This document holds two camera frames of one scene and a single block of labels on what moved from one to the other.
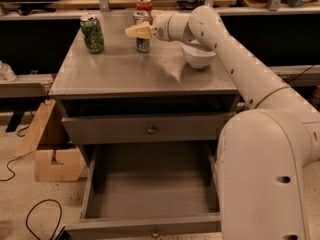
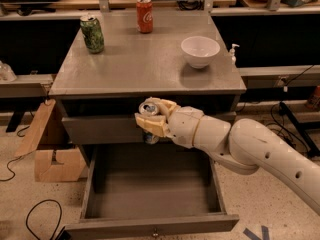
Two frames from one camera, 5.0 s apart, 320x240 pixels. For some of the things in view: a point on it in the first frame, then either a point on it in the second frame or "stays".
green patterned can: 93,34 stays
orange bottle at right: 317,91 stays
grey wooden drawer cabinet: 153,110 stays
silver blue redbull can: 143,45 → 149,108
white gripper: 160,26 → 184,125
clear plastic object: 7,74 stays
